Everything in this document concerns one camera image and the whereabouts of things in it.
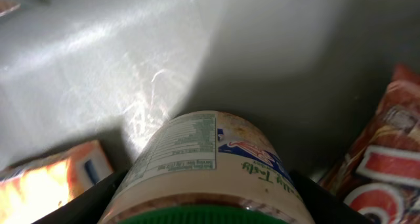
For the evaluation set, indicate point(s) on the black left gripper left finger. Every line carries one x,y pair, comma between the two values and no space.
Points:
89,206

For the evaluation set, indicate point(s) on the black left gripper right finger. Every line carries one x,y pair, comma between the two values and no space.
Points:
323,206

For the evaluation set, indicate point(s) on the red snack bag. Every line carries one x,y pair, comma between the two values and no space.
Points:
379,175

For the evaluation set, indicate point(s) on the small orange box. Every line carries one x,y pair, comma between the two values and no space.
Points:
37,188

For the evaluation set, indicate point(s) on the green lid jar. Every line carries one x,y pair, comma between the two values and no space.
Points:
213,162

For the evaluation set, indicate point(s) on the grey plastic shopping basket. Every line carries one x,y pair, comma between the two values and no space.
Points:
308,73

